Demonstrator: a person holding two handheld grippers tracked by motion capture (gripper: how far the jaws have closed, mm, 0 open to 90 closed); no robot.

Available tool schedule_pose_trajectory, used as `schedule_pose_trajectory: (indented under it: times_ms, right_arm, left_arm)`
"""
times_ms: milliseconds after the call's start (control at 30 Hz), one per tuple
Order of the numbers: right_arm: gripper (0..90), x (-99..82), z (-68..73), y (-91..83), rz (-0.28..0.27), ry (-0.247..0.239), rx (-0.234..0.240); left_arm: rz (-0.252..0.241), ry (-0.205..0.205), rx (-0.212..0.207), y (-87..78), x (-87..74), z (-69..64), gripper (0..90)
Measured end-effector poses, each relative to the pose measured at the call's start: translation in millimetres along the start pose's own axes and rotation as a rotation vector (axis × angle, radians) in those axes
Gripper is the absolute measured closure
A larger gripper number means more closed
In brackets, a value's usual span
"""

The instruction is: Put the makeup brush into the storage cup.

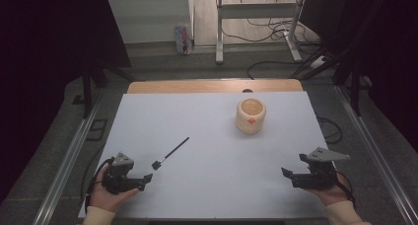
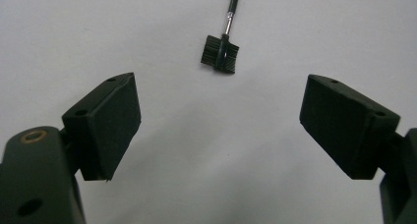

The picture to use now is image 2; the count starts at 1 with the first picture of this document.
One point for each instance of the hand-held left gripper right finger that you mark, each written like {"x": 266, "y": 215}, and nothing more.
{"x": 341, "y": 125}

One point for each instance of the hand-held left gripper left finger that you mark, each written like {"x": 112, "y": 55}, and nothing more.
{"x": 108, "y": 125}

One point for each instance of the small black brush metal ferrule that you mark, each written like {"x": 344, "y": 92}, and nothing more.
{"x": 219, "y": 53}

